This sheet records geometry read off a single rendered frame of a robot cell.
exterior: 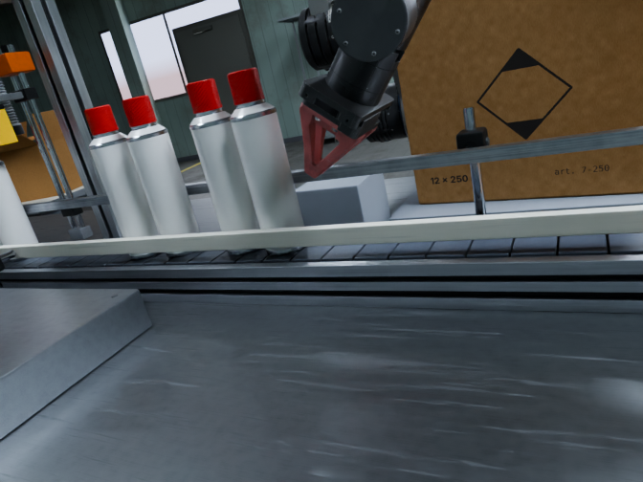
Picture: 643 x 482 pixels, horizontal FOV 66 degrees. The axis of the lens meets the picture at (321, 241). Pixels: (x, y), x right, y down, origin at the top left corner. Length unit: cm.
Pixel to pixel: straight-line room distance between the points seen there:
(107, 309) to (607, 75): 61
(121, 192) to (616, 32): 61
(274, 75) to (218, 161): 791
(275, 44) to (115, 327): 796
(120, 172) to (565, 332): 54
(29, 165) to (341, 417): 241
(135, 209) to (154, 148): 10
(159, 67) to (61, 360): 905
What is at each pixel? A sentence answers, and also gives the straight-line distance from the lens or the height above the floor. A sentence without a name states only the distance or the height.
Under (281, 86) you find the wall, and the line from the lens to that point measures 845.
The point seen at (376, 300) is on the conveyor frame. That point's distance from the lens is 51.
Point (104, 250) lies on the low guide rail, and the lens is 74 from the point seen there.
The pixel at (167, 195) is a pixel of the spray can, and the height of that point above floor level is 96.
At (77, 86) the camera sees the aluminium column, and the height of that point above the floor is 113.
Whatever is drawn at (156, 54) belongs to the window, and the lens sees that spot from 953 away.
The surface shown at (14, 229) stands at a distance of 96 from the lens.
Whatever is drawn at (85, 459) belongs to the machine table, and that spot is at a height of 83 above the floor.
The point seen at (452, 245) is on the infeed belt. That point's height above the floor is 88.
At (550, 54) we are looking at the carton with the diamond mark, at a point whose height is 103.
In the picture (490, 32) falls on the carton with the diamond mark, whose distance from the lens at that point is 68.
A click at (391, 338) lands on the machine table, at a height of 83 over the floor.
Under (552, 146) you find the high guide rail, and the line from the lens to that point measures 51.
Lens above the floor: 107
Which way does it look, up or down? 19 degrees down
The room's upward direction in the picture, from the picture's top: 13 degrees counter-clockwise
